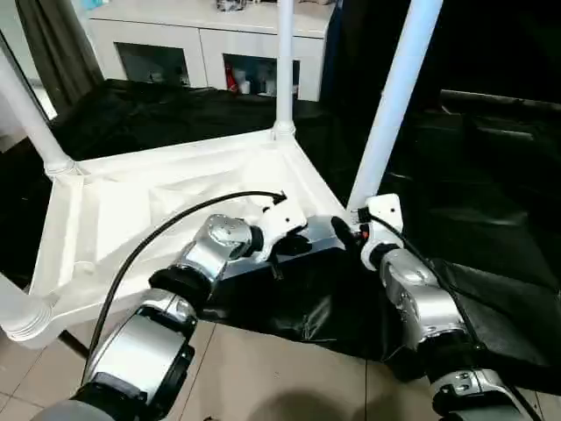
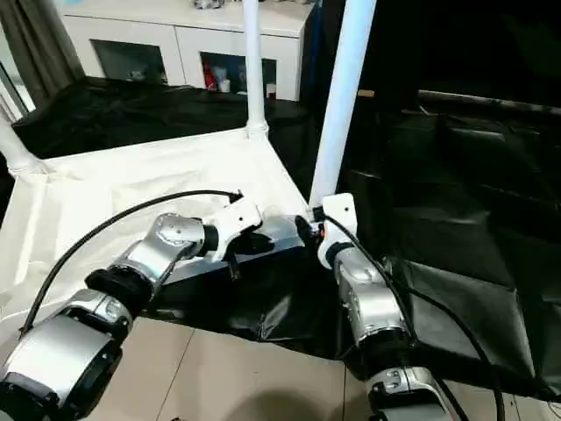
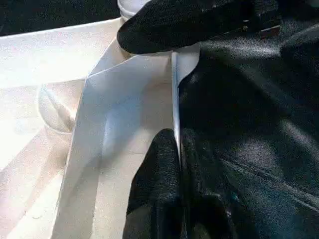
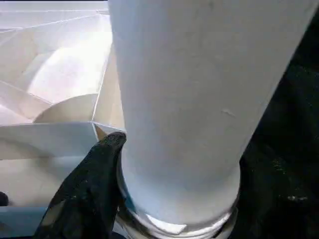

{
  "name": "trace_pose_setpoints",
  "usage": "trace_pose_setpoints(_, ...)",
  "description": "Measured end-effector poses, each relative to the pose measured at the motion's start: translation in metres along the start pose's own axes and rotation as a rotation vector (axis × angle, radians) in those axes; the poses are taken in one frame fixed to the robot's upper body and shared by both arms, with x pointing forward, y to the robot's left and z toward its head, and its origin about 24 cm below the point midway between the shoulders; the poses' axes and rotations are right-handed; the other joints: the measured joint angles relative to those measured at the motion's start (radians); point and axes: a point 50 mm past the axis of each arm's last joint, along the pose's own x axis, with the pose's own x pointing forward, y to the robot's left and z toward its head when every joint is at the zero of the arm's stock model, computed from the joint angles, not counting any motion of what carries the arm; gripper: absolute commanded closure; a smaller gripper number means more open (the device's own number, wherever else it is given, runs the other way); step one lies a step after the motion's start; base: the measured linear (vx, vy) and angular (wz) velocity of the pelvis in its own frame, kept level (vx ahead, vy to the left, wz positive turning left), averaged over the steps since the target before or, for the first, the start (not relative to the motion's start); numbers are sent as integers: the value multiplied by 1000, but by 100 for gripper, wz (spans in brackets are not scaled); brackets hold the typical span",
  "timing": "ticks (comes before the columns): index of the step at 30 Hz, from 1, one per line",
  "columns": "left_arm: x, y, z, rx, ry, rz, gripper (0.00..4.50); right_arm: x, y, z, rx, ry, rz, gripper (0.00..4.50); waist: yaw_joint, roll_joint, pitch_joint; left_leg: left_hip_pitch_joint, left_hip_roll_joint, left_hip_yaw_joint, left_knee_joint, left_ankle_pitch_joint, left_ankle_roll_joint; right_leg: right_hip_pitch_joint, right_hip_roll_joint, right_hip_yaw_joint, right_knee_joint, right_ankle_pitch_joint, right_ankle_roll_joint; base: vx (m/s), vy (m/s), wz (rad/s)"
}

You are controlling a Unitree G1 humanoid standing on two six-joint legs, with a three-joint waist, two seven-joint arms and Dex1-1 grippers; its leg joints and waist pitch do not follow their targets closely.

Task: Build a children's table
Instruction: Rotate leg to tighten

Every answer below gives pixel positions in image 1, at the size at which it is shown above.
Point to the black stand leg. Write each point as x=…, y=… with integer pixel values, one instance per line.
x=74, y=342

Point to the white glass-door cabinet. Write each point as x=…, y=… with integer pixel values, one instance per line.
x=202, y=39

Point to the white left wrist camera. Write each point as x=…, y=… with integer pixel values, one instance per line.
x=280, y=219

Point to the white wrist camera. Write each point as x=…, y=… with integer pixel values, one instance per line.
x=280, y=219
x=381, y=224

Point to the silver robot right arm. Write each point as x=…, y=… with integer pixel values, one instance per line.
x=421, y=307

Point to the black backdrop cloth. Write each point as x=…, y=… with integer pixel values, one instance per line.
x=500, y=44

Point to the white plastic table top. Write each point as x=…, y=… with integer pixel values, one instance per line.
x=158, y=193

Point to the grey curtain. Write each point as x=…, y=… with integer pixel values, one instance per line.
x=57, y=48

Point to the white plastic table leg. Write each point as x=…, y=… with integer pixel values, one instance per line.
x=17, y=307
x=399, y=96
x=31, y=114
x=285, y=61

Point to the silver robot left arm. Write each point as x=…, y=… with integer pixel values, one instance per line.
x=175, y=307

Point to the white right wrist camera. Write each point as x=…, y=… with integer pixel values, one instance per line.
x=381, y=224

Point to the black work mat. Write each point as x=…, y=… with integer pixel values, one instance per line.
x=473, y=202

